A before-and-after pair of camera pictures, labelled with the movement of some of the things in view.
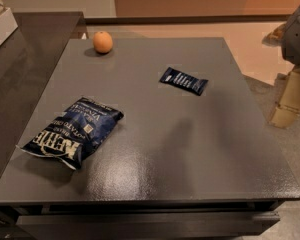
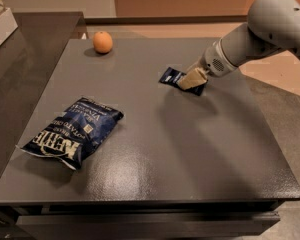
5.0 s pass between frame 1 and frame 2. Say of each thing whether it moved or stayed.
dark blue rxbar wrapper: stayed
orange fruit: stayed
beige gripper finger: moved
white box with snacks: stayed
